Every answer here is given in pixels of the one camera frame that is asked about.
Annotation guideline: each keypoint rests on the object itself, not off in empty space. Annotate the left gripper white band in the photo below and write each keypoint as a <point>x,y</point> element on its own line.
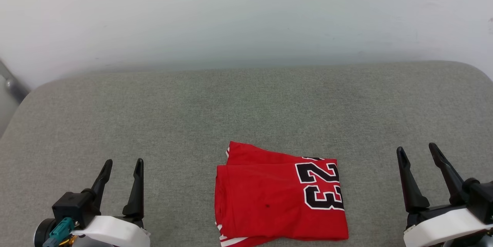
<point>115,229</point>

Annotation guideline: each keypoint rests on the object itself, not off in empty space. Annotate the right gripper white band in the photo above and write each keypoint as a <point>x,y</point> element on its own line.
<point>443,225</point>

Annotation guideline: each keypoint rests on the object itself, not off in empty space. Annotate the red basketball jersey number 23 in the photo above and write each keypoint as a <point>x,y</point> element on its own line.
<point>262,200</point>

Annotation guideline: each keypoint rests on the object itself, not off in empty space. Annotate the grey metal pole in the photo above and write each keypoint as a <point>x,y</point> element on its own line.
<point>13,85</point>

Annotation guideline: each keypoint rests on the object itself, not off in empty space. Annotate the grey fabric sofa seat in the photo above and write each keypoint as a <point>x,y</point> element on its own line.
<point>246,104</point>

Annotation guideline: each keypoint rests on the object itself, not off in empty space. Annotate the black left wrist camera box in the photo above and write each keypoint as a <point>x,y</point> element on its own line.
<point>71,204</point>

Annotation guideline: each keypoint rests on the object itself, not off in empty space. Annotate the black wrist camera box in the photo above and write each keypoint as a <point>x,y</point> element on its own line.
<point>481,200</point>
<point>71,204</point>

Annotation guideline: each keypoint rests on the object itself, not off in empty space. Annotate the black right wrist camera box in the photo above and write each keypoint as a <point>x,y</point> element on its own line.
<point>481,200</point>

